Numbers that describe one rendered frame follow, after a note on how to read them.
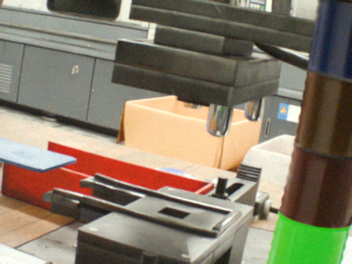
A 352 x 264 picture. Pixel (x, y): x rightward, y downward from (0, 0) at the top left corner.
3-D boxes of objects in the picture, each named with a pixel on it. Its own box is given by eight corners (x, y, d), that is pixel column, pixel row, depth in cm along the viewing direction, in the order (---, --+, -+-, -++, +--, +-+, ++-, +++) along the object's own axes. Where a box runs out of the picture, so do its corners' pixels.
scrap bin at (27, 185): (45, 179, 97) (49, 139, 96) (206, 225, 88) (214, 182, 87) (0, 194, 86) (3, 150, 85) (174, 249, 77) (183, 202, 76)
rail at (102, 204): (82, 218, 63) (85, 194, 62) (214, 256, 58) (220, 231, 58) (79, 220, 62) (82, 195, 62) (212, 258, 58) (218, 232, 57)
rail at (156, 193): (116, 203, 70) (119, 180, 70) (237, 234, 65) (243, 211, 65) (114, 204, 69) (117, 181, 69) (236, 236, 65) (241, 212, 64)
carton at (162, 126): (152, 198, 366) (169, 93, 358) (245, 223, 344) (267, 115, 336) (96, 220, 313) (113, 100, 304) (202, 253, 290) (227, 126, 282)
